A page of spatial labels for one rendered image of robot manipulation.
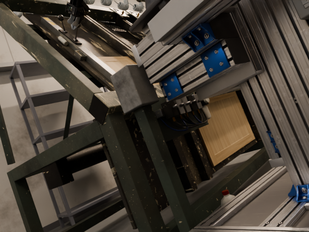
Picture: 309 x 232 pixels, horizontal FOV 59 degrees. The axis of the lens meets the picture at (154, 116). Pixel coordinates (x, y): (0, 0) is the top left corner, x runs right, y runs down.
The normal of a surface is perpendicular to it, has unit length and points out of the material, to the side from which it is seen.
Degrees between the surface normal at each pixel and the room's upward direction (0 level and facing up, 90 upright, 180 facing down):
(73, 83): 90
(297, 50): 90
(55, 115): 90
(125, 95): 90
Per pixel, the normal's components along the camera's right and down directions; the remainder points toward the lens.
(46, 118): 0.57, -0.29
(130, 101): -0.63, 0.18
